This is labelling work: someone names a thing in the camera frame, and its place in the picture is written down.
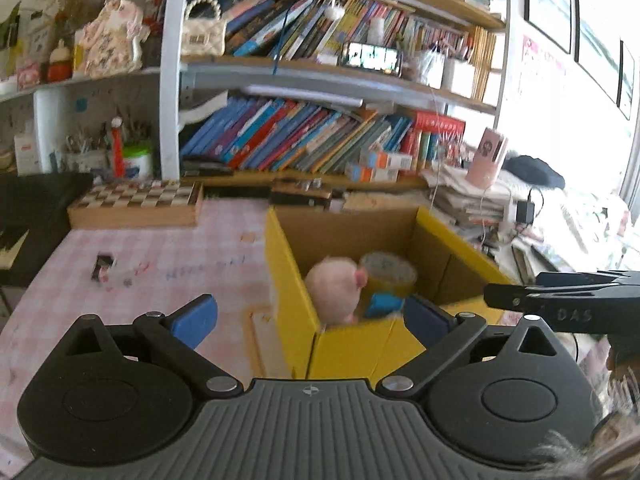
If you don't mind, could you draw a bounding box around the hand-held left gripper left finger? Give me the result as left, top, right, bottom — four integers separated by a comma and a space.
44, 294, 246, 401

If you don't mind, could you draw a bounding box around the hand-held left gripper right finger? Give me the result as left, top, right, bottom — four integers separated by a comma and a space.
375, 296, 576, 401

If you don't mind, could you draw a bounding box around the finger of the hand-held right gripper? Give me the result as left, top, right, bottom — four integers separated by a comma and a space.
535, 270, 640, 288
483, 282, 640, 334

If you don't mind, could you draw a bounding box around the small blue item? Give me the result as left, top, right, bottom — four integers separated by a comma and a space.
362, 292, 406, 320

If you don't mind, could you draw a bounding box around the yellow tape roll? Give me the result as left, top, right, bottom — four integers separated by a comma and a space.
359, 251, 419, 302

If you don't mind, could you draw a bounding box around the yellow cardboard box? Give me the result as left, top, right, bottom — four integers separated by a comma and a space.
264, 205, 517, 382

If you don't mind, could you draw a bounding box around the pink plush toy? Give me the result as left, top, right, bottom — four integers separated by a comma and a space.
304, 255, 369, 327

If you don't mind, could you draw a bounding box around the small dark packet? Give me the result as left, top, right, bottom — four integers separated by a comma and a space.
90, 254, 118, 284

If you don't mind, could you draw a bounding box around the black cap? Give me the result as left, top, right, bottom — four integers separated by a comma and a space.
502, 155, 566, 191

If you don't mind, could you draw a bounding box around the stack of papers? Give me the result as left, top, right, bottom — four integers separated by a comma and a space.
422, 165, 517, 242

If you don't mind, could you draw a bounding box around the wooden chessboard box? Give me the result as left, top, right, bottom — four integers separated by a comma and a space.
67, 180, 205, 231

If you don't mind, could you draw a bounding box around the black stapler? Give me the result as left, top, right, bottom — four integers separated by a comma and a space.
181, 157, 235, 179

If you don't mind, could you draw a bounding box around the fluffy grey sleeve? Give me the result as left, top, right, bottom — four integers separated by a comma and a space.
535, 410, 640, 480

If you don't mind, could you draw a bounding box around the pink cylindrical container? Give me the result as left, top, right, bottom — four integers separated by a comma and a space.
466, 128, 509, 189

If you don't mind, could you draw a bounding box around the brown vintage radio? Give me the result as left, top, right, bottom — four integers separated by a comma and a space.
270, 177, 334, 211

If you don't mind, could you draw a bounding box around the green lid jar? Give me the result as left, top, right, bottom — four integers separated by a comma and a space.
122, 142, 154, 181

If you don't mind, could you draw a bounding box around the red cone pen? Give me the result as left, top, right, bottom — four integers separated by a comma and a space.
110, 117, 126, 179

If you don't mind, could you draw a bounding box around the black case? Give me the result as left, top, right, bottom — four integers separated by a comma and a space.
0, 172, 94, 287

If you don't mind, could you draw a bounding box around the box of pencils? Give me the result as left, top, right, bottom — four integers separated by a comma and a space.
65, 132, 112, 172

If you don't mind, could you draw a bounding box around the thick red book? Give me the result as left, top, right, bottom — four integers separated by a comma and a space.
412, 111, 467, 134

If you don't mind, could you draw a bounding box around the row of blue books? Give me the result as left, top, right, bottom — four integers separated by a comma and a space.
180, 95, 468, 177

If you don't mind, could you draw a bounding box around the white bookshelf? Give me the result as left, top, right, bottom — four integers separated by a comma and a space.
159, 0, 512, 192

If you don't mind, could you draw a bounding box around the white and red carton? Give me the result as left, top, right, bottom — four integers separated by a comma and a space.
14, 135, 41, 174

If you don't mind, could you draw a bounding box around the white pen holder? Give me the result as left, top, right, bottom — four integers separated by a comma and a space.
417, 50, 446, 89
442, 57, 476, 99

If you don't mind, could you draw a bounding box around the white side shelf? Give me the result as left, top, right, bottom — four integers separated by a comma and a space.
0, 67, 163, 177

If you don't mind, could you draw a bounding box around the smartphone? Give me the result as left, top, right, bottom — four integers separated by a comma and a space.
341, 41, 404, 77

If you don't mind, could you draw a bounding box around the white quilted handbag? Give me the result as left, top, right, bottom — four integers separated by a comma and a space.
180, 0, 227, 57

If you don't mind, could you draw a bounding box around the ceramic figurine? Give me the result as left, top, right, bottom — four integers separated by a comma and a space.
80, 0, 146, 79

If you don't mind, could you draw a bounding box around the row of mixed books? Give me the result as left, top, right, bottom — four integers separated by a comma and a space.
220, 0, 501, 102

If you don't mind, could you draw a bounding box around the white charging cable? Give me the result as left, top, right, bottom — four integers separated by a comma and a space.
426, 80, 447, 211

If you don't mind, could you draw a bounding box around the framed wall picture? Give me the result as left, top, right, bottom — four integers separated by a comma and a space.
620, 40, 637, 121
525, 0, 574, 54
574, 0, 621, 104

